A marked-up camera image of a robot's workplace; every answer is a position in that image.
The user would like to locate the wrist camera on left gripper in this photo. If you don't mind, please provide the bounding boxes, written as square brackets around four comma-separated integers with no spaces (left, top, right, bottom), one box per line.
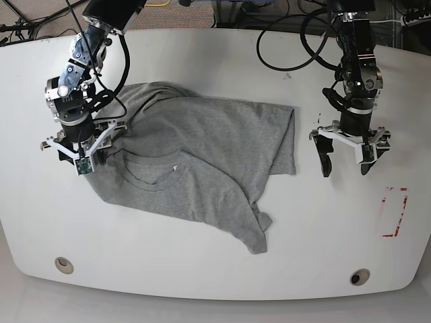
[354,143,376,164]

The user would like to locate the table cable grommet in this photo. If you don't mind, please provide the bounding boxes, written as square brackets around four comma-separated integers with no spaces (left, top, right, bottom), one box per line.
[55,257,74,275]
[350,268,370,286]

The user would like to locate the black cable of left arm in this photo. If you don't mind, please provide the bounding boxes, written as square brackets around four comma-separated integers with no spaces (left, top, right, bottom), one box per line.
[256,7,345,72]

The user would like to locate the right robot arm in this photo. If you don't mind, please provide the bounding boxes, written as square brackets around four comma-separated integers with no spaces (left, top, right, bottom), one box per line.
[41,0,145,175]

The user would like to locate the black tripod legs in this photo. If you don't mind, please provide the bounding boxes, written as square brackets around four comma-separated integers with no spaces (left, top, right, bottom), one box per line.
[1,1,77,47]

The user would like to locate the red tape rectangle marking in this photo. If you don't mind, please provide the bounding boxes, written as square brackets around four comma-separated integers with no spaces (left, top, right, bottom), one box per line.
[378,187,409,238]

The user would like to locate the white power strip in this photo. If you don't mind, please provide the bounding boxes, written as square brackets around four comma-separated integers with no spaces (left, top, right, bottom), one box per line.
[401,6,430,27]

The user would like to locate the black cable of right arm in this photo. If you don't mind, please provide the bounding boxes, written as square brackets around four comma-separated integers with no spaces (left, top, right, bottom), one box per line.
[63,0,133,117]

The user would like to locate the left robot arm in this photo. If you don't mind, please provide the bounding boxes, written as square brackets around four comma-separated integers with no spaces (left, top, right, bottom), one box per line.
[309,1,391,178]

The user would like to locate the grey T-shirt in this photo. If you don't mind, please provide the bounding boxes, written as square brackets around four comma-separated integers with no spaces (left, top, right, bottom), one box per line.
[86,82,296,254]

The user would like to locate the right table cable grommet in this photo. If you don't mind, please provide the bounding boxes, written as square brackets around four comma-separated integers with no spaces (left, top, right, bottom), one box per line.
[350,268,370,286]

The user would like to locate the left table cable grommet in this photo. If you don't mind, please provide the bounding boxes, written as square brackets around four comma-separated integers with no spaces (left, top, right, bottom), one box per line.
[55,257,74,275]

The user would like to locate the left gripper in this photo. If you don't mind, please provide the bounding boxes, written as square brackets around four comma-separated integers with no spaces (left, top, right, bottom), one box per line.
[309,107,391,178]

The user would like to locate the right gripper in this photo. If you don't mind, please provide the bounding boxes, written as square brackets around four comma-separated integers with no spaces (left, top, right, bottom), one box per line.
[40,118,127,165]

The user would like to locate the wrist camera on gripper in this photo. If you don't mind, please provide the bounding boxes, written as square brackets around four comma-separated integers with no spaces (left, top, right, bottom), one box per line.
[354,143,376,164]
[73,156,98,176]

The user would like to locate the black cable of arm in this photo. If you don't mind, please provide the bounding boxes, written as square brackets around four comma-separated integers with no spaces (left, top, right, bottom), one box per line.
[256,7,345,72]
[63,0,133,117]

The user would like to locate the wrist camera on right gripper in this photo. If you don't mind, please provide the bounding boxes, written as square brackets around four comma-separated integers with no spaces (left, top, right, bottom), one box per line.
[73,156,98,176]

